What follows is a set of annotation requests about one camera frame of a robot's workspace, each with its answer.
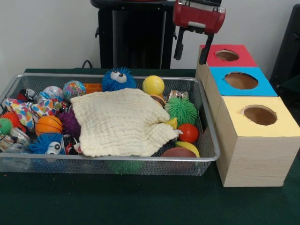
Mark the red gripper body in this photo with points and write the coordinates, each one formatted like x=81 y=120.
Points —
x=199 y=18

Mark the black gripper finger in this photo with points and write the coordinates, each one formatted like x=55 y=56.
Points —
x=203 y=57
x=179 y=47

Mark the wooden box with three holes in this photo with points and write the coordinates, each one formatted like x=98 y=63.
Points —
x=257 y=159

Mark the yellow tennis ball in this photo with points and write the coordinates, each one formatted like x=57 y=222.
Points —
x=153 y=84

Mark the green spiky puffer ball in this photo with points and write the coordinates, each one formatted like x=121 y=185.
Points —
x=181 y=110

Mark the large blue fuzzy eyed ball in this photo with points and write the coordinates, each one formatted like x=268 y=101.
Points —
x=117 y=82

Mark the red ball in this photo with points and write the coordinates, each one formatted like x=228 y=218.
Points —
x=188 y=133

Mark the black panel stand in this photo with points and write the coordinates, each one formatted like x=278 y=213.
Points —
x=288 y=47

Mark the yellow toy banana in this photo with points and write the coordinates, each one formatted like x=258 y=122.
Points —
x=191 y=146

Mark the cream waffle cloth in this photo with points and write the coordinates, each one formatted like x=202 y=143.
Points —
x=117 y=122

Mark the brown toy football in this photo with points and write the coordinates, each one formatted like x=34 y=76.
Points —
x=178 y=152

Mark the globe print ball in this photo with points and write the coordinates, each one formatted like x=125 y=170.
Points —
x=73 y=90

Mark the orange toy basketball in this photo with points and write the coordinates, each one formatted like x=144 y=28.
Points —
x=48 y=125

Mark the dark green table cloth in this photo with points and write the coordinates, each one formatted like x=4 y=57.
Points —
x=140 y=201

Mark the small blue fuzzy eyed ball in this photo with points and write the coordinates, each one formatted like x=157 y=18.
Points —
x=43 y=145

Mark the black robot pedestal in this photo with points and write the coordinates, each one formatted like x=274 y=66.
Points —
x=138 y=35

